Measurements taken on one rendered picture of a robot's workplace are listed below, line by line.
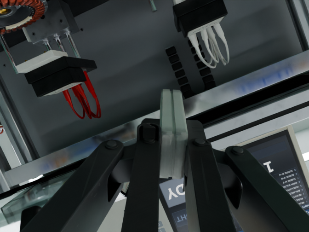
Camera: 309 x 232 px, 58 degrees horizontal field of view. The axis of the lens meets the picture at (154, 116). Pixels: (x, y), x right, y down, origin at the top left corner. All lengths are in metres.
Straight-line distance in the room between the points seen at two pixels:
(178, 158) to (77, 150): 0.37
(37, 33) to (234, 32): 0.38
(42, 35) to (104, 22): 0.16
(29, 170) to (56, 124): 0.17
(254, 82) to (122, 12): 0.32
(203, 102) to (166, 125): 0.31
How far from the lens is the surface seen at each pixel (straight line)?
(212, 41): 0.54
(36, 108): 0.70
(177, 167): 0.16
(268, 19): 0.65
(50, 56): 0.43
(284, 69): 0.48
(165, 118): 0.16
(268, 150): 0.53
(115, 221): 0.58
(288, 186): 0.56
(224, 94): 0.46
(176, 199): 0.54
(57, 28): 0.53
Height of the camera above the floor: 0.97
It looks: 6 degrees up
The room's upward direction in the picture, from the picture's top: 157 degrees clockwise
